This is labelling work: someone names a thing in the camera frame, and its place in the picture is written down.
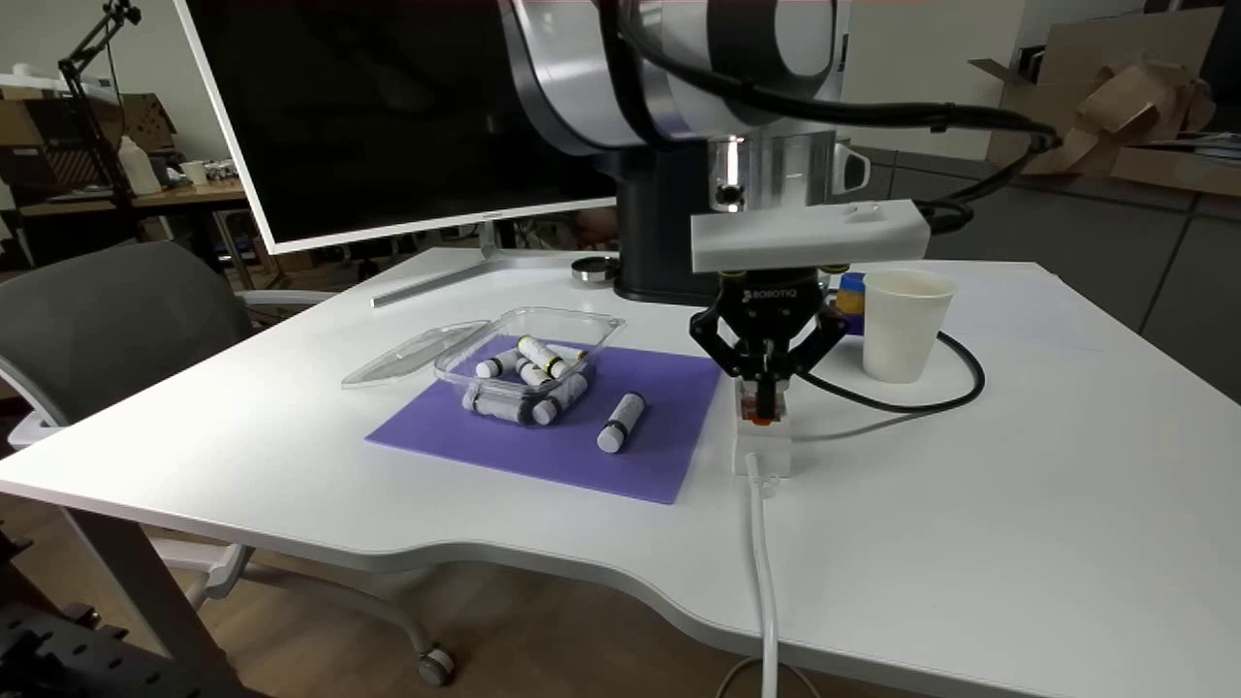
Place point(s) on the clear plastic tray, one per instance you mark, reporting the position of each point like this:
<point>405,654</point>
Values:
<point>568,324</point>

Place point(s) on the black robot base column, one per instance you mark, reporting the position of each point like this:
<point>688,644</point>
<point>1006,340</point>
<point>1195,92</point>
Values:
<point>660,235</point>

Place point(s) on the small white plastic bottle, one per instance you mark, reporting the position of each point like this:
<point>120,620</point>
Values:
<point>557,401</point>
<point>499,401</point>
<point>490,371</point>

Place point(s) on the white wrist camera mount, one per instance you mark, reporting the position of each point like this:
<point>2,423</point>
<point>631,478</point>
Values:
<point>817,235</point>

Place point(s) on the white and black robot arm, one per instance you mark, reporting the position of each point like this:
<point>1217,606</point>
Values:
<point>698,78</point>

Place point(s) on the brown cardboard boxes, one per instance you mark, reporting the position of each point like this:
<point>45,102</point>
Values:
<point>1111,102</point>

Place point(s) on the small round black object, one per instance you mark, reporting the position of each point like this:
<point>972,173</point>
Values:
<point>596,264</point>

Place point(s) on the white power strip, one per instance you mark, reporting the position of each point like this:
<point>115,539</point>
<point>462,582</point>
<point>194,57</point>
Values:
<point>763,447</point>

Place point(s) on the white bottle with yellow band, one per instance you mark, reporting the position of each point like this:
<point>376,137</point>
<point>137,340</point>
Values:
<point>570,371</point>

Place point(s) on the white bottle with black band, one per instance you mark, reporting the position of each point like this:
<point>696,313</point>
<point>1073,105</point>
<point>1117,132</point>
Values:
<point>623,423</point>

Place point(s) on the grey office chair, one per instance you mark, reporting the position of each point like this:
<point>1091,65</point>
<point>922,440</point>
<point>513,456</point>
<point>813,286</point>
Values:
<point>118,324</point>

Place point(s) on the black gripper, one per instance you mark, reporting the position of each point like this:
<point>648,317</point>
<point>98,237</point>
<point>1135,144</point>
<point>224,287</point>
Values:
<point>771,301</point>

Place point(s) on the large white-framed monitor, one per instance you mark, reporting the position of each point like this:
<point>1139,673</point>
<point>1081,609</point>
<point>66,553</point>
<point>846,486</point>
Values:
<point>388,119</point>

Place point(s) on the wooden desk with clutter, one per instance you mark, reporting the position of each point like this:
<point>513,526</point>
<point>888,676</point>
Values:
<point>80,195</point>

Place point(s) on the white paper cup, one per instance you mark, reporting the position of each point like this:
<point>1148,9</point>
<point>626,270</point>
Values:
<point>906,324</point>

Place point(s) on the grey table leg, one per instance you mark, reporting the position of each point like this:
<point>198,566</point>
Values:
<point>141,593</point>

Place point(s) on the purple rectangular mat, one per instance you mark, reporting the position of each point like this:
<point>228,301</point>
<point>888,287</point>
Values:
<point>645,452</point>

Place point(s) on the small blue object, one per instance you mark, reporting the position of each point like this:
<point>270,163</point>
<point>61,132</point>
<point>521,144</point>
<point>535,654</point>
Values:
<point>851,301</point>

